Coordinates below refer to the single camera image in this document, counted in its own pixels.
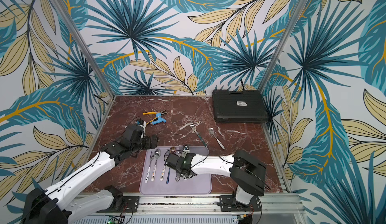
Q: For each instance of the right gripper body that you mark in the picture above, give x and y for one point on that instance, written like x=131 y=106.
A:
x=170 y=159

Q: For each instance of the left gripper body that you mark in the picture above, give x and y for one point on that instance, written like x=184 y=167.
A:
x=144 y=143

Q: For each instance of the rainbow iridescent spoon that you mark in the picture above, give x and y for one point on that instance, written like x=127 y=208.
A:
x=170 y=162

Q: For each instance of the white Pochacco handle fork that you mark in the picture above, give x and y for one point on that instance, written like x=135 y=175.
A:
x=152 y=154

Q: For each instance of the cartoon handle spoon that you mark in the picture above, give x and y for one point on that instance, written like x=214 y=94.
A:
x=157 y=154

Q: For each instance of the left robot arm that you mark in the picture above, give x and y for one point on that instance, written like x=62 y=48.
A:
x=39 y=208

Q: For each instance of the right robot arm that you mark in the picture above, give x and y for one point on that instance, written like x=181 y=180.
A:
x=244 y=169

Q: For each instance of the blue glue gun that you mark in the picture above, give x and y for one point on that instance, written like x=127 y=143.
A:
x=158 y=119

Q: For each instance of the black tool case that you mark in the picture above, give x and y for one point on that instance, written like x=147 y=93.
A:
x=239 y=107

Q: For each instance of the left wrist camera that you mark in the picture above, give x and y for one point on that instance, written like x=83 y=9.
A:
x=140 y=122

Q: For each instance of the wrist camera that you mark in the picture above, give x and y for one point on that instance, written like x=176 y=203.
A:
x=140 y=122
x=185 y=151

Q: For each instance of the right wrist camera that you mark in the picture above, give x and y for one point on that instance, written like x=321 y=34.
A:
x=185 y=151

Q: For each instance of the yellow handled pliers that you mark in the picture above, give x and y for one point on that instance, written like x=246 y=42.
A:
x=154 y=113

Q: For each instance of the green handle fork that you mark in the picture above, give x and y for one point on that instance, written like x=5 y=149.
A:
x=194 y=129

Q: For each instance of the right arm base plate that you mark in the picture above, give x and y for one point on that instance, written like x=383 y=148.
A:
x=228 y=203

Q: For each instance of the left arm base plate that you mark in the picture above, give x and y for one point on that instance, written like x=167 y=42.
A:
x=119 y=203

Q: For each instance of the aluminium front rail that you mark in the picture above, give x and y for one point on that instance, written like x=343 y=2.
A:
x=181 y=207

